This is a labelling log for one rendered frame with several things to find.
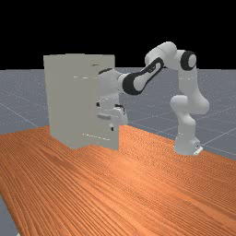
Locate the pale cabinet door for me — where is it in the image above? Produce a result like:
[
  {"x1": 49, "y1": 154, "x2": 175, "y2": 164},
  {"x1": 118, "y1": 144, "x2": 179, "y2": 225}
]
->
[{"x1": 71, "y1": 65, "x2": 120, "y2": 151}]

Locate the pale cabinet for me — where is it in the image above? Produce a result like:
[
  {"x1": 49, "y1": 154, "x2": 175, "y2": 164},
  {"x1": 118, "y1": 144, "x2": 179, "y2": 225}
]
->
[{"x1": 42, "y1": 53, "x2": 116, "y2": 151}]

